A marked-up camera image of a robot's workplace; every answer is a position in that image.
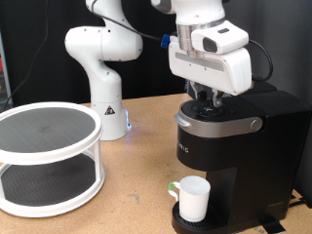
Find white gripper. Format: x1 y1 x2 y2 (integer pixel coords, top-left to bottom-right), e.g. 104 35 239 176
167 35 254 108

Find black Keurig coffee machine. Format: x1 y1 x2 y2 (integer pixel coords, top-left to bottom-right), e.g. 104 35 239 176
171 79 312 234

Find white mug with green tag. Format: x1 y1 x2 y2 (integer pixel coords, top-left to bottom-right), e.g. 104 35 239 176
167 175 212 223

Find gray partition panel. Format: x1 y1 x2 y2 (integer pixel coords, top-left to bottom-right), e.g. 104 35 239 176
223 0 312 209

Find black tape strip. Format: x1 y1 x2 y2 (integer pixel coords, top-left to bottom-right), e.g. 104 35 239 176
259 216 287 234

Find white two-tier turntable shelf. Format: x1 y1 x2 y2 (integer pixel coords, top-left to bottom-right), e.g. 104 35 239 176
0 101 106 218

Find black backdrop curtain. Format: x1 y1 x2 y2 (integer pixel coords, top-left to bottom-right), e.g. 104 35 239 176
0 0 193 108

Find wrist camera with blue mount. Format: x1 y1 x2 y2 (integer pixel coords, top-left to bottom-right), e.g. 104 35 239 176
160 33 173 50

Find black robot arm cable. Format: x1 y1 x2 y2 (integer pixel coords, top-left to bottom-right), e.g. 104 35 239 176
90 0 275 83

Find black power cord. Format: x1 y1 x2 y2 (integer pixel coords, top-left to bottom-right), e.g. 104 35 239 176
288 196 308 209

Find thin black hanging cable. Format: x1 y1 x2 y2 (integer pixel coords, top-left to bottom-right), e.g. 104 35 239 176
4 0 50 105

